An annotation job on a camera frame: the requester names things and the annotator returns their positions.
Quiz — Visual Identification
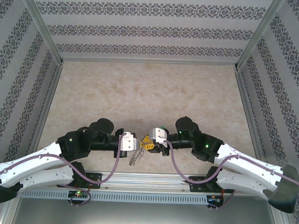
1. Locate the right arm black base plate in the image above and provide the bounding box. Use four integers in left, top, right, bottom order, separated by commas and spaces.
188, 175, 236, 195

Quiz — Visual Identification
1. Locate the large metal keyring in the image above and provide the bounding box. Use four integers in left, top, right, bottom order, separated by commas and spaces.
128, 148, 148, 168

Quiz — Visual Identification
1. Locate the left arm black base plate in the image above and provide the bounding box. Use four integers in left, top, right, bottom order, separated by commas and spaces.
57, 171, 103, 190

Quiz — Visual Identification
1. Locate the aluminium upright post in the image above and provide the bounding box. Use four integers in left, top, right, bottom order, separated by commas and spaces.
12, 0, 67, 64
235, 0, 287, 74

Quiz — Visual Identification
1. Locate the long aluminium mounting rail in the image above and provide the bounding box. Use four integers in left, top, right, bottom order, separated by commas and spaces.
19, 167, 279, 197

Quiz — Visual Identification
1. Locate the right aluminium side rail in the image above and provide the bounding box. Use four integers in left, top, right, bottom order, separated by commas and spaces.
231, 68, 270, 159

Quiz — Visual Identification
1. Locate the grey sheet metal panel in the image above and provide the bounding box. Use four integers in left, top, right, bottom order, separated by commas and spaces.
10, 196, 290, 224

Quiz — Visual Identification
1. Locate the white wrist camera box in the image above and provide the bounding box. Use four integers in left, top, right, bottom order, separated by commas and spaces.
119, 131, 137, 152
149, 126, 170, 146

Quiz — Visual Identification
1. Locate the grey slotted cable duct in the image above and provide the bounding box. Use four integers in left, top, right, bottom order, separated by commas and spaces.
21, 187, 209, 207

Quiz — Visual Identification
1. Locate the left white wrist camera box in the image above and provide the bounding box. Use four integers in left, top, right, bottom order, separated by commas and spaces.
119, 131, 137, 152

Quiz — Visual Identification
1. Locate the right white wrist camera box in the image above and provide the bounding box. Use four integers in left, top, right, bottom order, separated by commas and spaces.
149, 126, 170, 146

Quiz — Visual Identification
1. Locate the aluminium side rail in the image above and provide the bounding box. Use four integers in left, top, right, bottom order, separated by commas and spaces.
25, 60, 65, 161
231, 68, 270, 159

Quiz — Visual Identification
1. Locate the left aluminium side rail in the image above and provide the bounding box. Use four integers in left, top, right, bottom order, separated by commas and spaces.
25, 60, 65, 161

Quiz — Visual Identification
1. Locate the left aluminium frame bar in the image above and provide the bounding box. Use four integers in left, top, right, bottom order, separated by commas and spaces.
0, 203, 18, 224

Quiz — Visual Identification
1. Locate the right aluminium upright post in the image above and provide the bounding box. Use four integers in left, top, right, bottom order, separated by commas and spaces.
235, 0, 287, 74

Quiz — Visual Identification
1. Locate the left aluminium upright post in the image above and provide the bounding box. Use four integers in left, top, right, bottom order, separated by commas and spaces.
12, 0, 67, 64

